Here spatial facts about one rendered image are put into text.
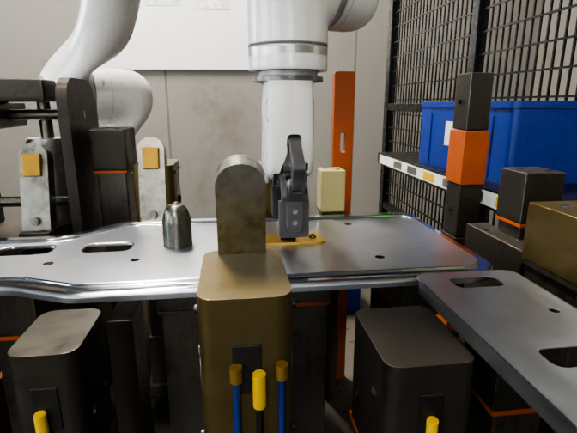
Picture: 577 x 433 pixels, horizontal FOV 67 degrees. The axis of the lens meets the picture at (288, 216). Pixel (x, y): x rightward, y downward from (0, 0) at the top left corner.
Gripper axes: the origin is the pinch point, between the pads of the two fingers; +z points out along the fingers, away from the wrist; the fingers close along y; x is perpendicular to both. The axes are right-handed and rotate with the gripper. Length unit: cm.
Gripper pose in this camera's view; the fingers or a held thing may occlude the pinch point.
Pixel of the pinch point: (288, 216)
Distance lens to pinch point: 50.8
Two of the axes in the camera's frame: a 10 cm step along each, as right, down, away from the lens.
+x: 9.9, -0.4, 1.2
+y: 1.3, 2.5, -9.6
